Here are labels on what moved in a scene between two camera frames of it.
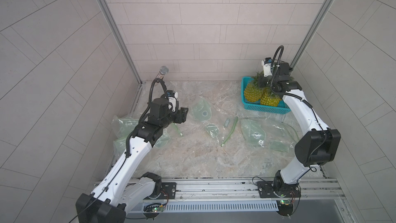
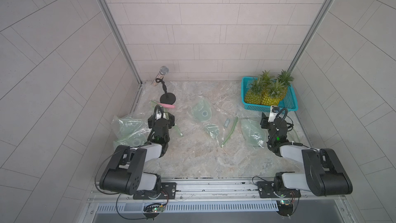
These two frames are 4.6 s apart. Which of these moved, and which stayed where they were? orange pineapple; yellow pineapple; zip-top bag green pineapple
Moved: orange pineapple
Stayed: yellow pineapple; zip-top bag green pineapple
